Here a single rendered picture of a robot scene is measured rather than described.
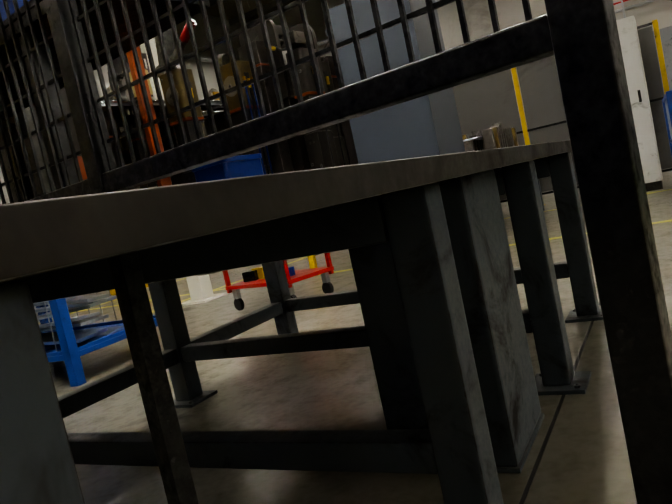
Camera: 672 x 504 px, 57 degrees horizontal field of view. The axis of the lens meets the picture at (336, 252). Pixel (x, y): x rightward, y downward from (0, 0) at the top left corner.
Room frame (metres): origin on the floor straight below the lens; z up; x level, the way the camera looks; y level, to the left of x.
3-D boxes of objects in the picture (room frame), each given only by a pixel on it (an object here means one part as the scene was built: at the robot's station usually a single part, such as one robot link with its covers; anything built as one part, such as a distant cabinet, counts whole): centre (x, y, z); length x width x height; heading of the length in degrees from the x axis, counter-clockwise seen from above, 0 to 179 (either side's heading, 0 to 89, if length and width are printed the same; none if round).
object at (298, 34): (1.82, 0.03, 0.95); 0.18 x 0.13 x 0.49; 142
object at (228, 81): (1.67, 0.15, 0.88); 0.11 x 0.07 x 0.37; 52
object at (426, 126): (1.52, -0.23, 0.90); 0.20 x 0.20 x 0.40; 61
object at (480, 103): (8.63, -2.90, 1.00); 3.64 x 0.14 x 2.00; 61
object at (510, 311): (1.52, -0.23, 0.33); 0.31 x 0.31 x 0.66; 61
